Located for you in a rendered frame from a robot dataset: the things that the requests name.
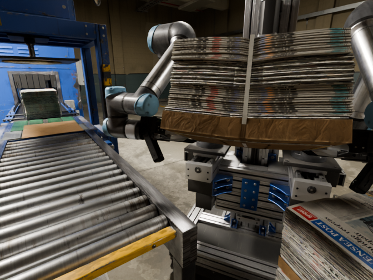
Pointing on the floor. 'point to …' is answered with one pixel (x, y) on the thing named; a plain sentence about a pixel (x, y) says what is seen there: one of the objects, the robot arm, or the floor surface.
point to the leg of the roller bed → (182, 273)
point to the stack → (329, 238)
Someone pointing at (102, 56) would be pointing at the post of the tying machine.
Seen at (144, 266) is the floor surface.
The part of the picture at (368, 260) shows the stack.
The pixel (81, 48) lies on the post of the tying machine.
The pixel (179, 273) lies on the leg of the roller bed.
